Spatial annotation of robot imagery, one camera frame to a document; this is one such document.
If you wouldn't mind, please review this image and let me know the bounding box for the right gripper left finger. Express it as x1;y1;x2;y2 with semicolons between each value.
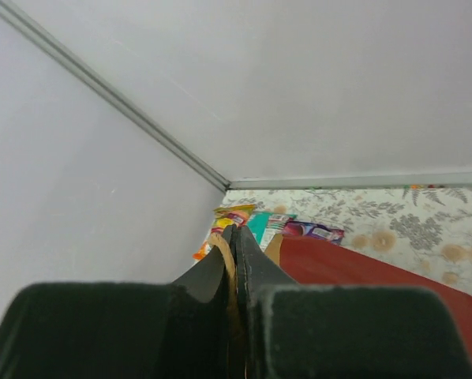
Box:
0;227;238;378

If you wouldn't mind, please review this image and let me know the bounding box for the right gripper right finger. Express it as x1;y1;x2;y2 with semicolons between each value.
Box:
235;227;472;378

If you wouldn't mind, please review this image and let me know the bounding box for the purple chocolate bar wrapper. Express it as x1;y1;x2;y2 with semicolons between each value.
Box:
282;220;344;245

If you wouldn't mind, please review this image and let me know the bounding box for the teal snack packet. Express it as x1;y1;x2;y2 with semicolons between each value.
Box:
247;212;297;251

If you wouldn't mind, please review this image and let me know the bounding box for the orange Fox's candy bag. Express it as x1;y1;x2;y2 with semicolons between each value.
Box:
193;204;256;264

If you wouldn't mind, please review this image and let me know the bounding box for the red paper bag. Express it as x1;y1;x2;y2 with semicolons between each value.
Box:
259;235;472;358

